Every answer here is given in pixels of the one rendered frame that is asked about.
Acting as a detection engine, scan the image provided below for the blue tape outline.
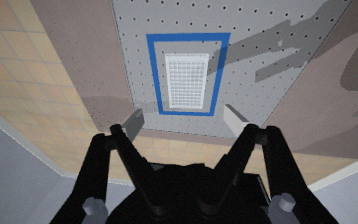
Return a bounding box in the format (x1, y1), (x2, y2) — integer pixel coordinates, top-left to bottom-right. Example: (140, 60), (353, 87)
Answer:
(146, 33), (231, 116)

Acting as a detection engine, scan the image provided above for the white well plate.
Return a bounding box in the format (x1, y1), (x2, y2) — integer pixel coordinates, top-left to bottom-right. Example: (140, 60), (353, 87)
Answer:
(165, 53), (209, 109)

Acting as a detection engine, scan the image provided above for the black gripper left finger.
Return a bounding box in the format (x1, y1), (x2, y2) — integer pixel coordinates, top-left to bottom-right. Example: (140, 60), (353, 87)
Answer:
(49, 109), (172, 224)

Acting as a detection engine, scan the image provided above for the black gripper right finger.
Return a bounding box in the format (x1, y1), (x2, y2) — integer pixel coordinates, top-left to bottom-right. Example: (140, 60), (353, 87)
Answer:
(198, 104), (339, 224)

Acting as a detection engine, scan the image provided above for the grey perforated base plate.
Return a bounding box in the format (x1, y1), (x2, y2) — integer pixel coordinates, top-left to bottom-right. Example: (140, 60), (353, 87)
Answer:
(110, 0), (354, 139)

